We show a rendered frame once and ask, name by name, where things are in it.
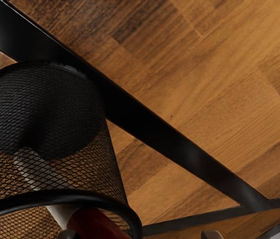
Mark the red and white pen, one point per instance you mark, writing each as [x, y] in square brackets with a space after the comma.
[92, 224]

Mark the black mesh pen holder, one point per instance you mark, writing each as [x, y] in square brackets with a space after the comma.
[42, 104]

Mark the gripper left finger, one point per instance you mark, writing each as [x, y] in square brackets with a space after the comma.
[66, 235]

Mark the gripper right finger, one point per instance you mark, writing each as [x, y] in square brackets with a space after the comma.
[212, 235]

